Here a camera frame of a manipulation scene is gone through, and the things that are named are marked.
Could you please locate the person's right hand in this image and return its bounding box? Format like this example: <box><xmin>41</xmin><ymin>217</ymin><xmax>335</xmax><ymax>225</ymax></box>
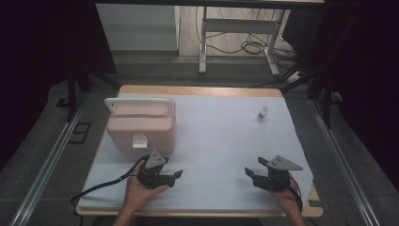
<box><xmin>269</xmin><ymin>173</ymin><xmax>302</xmax><ymax>216</ymax></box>

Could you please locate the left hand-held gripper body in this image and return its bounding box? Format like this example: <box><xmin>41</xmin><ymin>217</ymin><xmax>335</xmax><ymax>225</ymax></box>
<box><xmin>136</xmin><ymin>149</ymin><xmax>168</xmax><ymax>189</ymax></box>

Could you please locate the white cabinet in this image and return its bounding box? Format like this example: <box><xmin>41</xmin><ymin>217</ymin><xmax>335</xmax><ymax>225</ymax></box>
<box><xmin>95</xmin><ymin>3</ymin><xmax>181</xmax><ymax>52</ymax></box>

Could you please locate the black metal stand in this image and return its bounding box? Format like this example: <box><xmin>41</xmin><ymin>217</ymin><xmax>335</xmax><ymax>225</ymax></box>
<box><xmin>65</xmin><ymin>62</ymin><xmax>120</xmax><ymax>122</ymax></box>
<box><xmin>276</xmin><ymin>62</ymin><xmax>334</xmax><ymax>130</ymax></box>

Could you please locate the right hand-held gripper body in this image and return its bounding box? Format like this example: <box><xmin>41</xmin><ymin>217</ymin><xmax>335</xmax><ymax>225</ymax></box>
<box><xmin>258</xmin><ymin>154</ymin><xmax>304</xmax><ymax>192</ymax></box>

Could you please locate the white metal desk frame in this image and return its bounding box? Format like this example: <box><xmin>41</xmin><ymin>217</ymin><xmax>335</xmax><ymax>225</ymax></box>
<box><xmin>199</xmin><ymin>6</ymin><xmax>288</xmax><ymax>77</ymax></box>

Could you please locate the small white dropper bottle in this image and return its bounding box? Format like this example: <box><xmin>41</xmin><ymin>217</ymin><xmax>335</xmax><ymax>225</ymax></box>
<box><xmin>257</xmin><ymin>105</ymin><xmax>268</xmax><ymax>122</ymax></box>

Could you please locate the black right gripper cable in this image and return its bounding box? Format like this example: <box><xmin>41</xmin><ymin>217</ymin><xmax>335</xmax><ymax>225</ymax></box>
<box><xmin>286</xmin><ymin>177</ymin><xmax>304</xmax><ymax>212</ymax></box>

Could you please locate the white power strip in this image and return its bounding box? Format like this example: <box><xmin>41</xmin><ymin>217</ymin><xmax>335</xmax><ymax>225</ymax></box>
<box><xmin>286</xmin><ymin>71</ymin><xmax>305</xmax><ymax>84</ymax></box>

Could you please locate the aluminium floor rail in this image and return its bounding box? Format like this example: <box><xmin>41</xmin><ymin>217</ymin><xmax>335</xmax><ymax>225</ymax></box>
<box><xmin>8</xmin><ymin>93</ymin><xmax>90</xmax><ymax>226</ymax></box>
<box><xmin>309</xmin><ymin>97</ymin><xmax>381</xmax><ymax>226</ymax></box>

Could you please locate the tangle of black floor cables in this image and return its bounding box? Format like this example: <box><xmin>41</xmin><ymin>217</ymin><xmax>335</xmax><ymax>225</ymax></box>
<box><xmin>196</xmin><ymin>8</ymin><xmax>299</xmax><ymax>61</ymax></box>

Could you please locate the pink plastic lidded box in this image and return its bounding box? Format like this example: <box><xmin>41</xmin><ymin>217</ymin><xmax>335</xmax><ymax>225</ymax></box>
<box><xmin>104</xmin><ymin>96</ymin><xmax>177</xmax><ymax>155</ymax></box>

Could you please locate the person's left hand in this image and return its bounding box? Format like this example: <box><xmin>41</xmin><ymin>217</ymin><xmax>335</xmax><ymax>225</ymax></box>
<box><xmin>123</xmin><ymin>161</ymin><xmax>169</xmax><ymax>213</ymax></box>

